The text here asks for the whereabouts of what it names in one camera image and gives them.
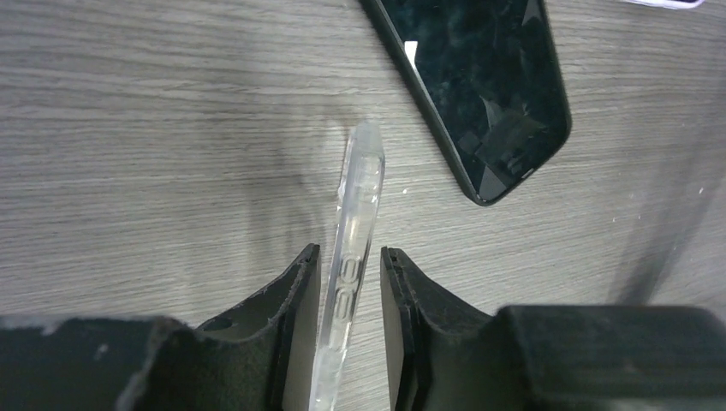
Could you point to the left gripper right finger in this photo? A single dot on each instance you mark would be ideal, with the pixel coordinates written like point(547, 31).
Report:
point(444, 354)

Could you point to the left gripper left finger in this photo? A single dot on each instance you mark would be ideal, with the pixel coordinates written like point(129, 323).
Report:
point(257, 355)

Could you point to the clear phone case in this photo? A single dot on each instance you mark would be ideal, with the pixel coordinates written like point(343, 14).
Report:
point(358, 200)

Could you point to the bare black phone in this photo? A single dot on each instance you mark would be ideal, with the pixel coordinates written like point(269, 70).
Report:
point(487, 81)

